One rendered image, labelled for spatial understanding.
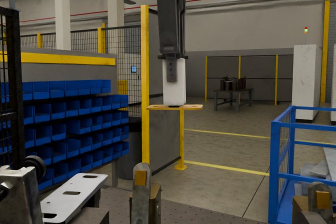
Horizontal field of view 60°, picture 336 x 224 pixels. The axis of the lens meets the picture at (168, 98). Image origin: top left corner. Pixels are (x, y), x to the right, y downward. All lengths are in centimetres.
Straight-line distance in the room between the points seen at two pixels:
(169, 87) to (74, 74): 232
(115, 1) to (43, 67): 556
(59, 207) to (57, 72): 192
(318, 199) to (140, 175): 34
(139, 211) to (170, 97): 30
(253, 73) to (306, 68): 455
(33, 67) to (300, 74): 689
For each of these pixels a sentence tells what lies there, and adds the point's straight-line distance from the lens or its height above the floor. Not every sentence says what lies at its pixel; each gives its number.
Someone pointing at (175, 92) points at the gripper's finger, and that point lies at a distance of 43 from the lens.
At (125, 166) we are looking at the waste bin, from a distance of 368.
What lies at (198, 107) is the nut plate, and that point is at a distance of 42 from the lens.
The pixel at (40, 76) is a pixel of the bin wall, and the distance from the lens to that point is 248.
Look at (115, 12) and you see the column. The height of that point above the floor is 283.
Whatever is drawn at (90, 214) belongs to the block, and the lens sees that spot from 76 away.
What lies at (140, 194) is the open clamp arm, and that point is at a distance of 65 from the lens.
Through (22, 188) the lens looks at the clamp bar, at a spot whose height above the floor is 120.
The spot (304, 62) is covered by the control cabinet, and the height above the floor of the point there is 156.
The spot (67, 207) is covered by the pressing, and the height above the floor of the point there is 100.
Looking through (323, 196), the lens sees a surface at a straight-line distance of 63.
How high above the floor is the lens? 131
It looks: 5 degrees down
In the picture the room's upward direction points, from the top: straight up
